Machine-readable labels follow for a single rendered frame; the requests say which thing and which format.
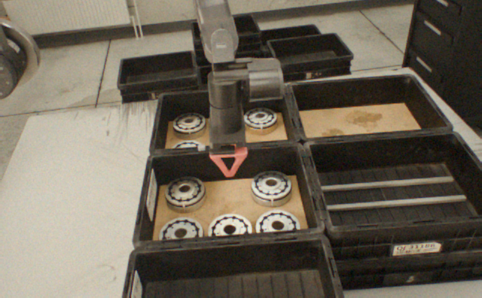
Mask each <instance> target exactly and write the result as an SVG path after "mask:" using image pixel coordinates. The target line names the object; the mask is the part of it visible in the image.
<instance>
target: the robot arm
mask: <svg viewBox="0 0 482 298"><path fill-rule="evenodd" d="M2 1H8V0H2ZM193 4H194V8H195V12H196V16H197V22H198V26H199V29H200V37H201V41H202V45H203V50H204V53H205V56H206V57H207V59H208V60H209V62H210V63H211V64H212V71H211V72H210V73H209V75H208V82H209V100H210V103H211V105H210V110H211V111H210V123H209V152H210V157H211V158H212V160H213V161H214V162H215V164H216V165H217V166H218V167H219V168H220V169H221V171H222V172H223V173H224V175H225V176H227V177H230V176H234V174H235V173H236V171H237V169H238V168H239V166H240V164H241V163H242V162H243V160H244V159H245V157H247V155H248V150H247V147H246V129H245V121H244V116H243V110H242V103H241V100H242V96H241V80H243V89H244V95H245V96H248V98H249V102H261V100H271V99H282V97H283V78H282V71H281V68H280V63H279V60H278V59H276V58H252V57H249V58H239V59H235V58H234V57H235V55H236V49H237V47H238V43H239V39H238V35H237V32H236V27H235V23H234V19H233V17H232V15H231V12H230V6H229V3H228V0H193ZM221 157H236V161H235V163H234V164H233V167H232V169H231V170H228V169H227V167H226V166H225V165H224V164H223V162H222V161H221Z"/></svg>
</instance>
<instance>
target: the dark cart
mask: <svg viewBox="0 0 482 298"><path fill-rule="evenodd" d="M402 68H411V69H412V70H413V71H414V72H415V73H416V74H418V75H419V76H420V77H421V78H422V79H423V80H424V81H425V83H426V84H427V85H428V86H429V87H430V88H431V89H432V90H433V91H434V92H435V93H437V94H438V95H439V96H440V97H441V98H442V99H443V100H444V102H445V103H446V104H447V105H448V106H449V107H450V108H451V109H452V110H453V111H454V112H456V113H457V114H458V115H459V116H460V117H461V118H462V119H463V120H464V122H465V123H466V124H467V125H468V126H476V125H482V0H414V5H413V12H412V16H411V20H410V28H409V32H408V36H407V43H406V47H405V52H404V59H403V64H402Z"/></svg>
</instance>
